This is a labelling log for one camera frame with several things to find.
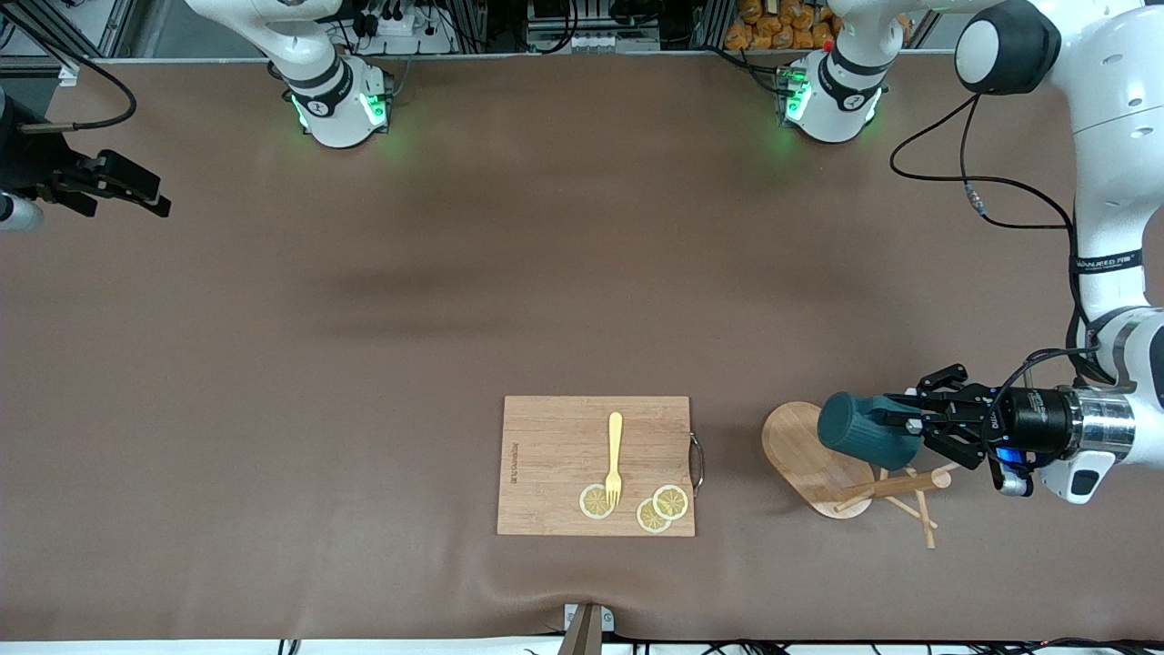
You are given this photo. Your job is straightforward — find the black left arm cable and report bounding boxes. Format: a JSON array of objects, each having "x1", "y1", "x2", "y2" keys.
[{"x1": 889, "y1": 91, "x2": 1106, "y2": 438}]

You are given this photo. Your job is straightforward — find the yellow plastic fork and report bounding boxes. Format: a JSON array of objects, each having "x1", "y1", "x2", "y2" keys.
[{"x1": 605, "y1": 412, "x2": 625, "y2": 509}]

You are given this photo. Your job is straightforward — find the white power strip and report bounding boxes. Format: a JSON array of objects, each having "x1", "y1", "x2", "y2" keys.
[{"x1": 350, "y1": 0, "x2": 456, "y2": 55}]

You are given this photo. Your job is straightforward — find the camera mount post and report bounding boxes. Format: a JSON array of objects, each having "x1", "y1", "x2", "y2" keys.
[{"x1": 557, "y1": 602, "x2": 617, "y2": 655}]

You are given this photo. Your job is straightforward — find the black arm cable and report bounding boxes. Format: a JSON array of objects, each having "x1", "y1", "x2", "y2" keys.
[
  {"x1": 14, "y1": 56, "x2": 139, "y2": 136},
  {"x1": 889, "y1": 91, "x2": 1106, "y2": 438}
]

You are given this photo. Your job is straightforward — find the wooden mug tree rack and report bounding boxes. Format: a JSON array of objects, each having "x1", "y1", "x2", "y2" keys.
[{"x1": 760, "y1": 401, "x2": 960, "y2": 549}]

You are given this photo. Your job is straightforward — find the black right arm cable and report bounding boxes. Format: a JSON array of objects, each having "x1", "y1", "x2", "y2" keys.
[{"x1": 14, "y1": 56, "x2": 139, "y2": 136}]

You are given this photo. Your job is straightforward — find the brown table mat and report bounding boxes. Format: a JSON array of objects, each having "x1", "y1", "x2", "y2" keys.
[{"x1": 0, "y1": 50, "x2": 1164, "y2": 643}]

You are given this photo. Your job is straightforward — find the pile of orange bread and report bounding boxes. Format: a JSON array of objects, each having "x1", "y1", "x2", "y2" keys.
[{"x1": 725, "y1": 0, "x2": 842, "y2": 51}]

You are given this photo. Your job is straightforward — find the bamboo cutting board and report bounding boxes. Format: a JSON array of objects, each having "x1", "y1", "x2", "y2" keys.
[{"x1": 497, "y1": 395, "x2": 697, "y2": 538}]

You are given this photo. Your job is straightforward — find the dark green cup yellow inside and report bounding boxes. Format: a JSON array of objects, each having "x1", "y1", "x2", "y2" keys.
[{"x1": 817, "y1": 391, "x2": 925, "y2": 471}]

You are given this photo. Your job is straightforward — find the aluminium frame post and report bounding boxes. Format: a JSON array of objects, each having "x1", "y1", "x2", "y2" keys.
[{"x1": 0, "y1": 0, "x2": 137, "y2": 65}]

